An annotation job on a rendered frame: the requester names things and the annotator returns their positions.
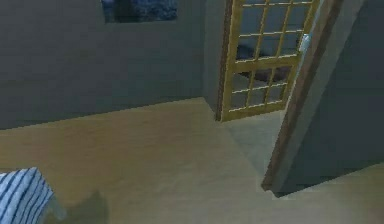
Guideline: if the silver door handle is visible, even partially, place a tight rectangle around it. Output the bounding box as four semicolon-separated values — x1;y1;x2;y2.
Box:
298;33;312;54

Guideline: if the yellow wooden glazed door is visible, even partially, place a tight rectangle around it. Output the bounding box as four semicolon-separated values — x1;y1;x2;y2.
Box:
219;0;322;123

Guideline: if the blue framed wall picture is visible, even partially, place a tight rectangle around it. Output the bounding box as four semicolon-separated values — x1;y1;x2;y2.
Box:
100;0;179;24

